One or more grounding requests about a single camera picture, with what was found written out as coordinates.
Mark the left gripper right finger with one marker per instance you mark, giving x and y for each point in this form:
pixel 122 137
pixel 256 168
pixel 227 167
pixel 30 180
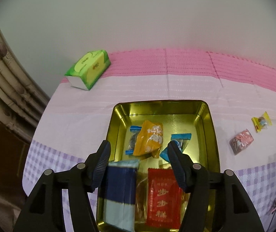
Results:
pixel 233 209

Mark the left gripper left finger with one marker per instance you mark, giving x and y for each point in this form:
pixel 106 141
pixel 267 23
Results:
pixel 43 209

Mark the yellow clear candy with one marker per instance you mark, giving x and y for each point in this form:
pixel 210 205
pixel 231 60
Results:
pixel 261 122

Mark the red orange snack packet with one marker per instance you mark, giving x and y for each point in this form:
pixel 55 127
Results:
pixel 164 199

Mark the navy blue snack packet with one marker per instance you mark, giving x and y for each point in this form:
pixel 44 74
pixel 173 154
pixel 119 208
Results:
pixel 119 193

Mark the blue dark candy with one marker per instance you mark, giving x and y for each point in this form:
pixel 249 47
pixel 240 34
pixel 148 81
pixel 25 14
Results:
pixel 181 141

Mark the clear fried snack bag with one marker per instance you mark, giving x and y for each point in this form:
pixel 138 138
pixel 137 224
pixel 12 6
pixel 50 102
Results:
pixel 141 197

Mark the orange yellow snack packet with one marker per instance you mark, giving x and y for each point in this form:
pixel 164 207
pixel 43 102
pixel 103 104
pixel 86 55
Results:
pixel 149 139

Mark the pink patterned candy box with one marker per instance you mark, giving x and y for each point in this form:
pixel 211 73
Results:
pixel 241 141

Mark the pink purple checked tablecloth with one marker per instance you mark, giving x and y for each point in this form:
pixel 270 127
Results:
pixel 236 89

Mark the maroon gold toffee tin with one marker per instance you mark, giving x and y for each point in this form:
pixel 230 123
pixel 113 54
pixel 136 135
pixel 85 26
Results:
pixel 177 117

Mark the beige pleated curtain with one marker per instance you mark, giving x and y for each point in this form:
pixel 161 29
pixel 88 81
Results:
pixel 22 102

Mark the green tissue pack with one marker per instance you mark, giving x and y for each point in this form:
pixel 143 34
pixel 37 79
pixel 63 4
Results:
pixel 88 69

